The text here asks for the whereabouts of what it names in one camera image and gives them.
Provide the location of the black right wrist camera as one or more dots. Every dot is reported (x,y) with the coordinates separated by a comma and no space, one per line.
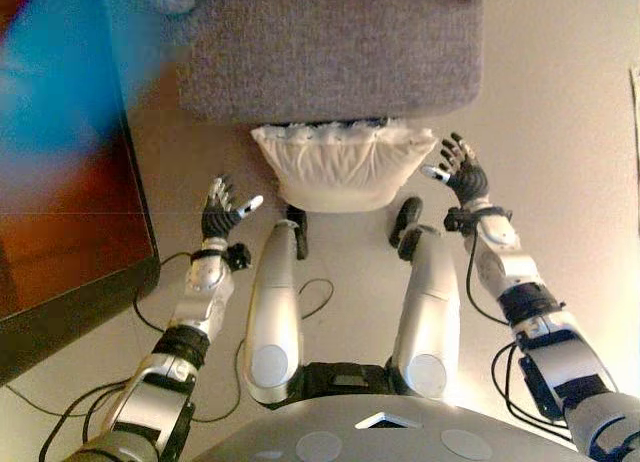
(457,219)

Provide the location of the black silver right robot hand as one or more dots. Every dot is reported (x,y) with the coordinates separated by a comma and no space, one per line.
(467,182)

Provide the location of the orange wooden cabinet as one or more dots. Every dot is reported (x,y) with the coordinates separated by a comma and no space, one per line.
(65,242)

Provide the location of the grey robot torso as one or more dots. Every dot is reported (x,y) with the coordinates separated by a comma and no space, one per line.
(380,437)

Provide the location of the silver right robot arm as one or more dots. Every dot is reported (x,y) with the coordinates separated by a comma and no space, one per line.
(565,352)

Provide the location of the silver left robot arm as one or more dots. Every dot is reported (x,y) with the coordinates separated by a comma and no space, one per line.
(150,407)

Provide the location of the grey fabric armchair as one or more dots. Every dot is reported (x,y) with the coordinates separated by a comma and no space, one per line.
(330,52)

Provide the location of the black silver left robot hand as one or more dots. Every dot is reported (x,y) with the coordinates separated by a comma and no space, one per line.
(217,222)

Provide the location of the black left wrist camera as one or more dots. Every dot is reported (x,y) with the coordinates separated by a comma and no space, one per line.
(239,257)

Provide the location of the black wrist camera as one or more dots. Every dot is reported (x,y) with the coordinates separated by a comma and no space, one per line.
(239,257)
(457,219)

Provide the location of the cream fringed cushion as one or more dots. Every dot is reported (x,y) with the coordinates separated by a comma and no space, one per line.
(345,177)

